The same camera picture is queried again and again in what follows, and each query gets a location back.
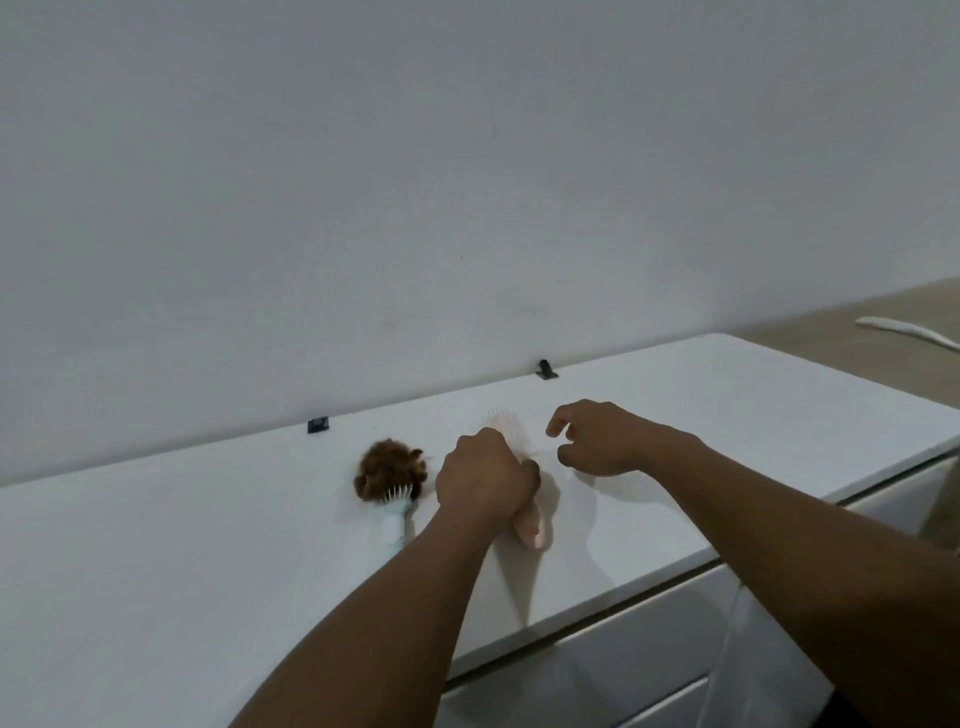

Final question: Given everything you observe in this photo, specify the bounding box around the person's left hand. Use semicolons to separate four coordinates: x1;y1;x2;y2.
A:
435;427;542;531

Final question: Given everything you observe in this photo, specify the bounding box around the person's right hand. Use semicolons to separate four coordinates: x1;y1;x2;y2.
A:
545;399;695;479

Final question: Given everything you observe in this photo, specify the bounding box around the pink hairbrush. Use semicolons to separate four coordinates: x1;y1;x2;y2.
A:
480;407;546;551

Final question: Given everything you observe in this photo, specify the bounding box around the person's left forearm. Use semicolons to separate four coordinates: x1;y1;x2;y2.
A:
228;501;519;728

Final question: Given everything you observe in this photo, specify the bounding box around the person's right forearm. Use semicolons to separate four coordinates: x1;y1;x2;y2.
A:
637;438;960;728

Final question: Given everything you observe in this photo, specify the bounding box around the light blue hairbrush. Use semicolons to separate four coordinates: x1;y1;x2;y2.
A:
378;483;416;554

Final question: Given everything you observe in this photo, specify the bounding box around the clump of brown hair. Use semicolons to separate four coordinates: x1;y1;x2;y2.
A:
354;438;429;504

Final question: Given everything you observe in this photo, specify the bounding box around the white drawer cabinet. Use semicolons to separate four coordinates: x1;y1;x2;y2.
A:
435;450;960;728

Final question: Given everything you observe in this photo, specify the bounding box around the white curved object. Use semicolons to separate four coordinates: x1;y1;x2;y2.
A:
855;315;960;354

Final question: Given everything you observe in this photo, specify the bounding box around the white cable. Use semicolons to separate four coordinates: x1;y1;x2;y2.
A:
693;581;751;728

